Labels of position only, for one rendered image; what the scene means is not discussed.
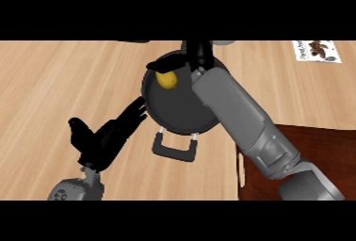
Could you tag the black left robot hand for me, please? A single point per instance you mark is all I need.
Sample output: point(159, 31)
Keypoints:
point(103, 138)

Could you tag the dark brown wooden tray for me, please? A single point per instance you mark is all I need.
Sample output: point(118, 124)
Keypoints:
point(295, 163)

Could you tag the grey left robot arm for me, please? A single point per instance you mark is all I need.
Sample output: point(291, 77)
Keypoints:
point(75, 187)

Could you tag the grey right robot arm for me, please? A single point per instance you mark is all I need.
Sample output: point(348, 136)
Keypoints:
point(249, 125)

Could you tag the dark grey pot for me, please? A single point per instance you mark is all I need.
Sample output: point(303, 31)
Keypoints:
point(177, 103)

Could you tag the yellow lemon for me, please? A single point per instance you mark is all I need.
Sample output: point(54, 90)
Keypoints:
point(167, 80)

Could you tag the pale grey object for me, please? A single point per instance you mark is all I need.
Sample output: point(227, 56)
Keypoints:
point(223, 42)

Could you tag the dark grey object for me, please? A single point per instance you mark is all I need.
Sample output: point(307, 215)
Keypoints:
point(133, 41)

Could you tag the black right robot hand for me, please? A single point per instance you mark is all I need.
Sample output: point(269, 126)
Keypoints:
point(199, 53)

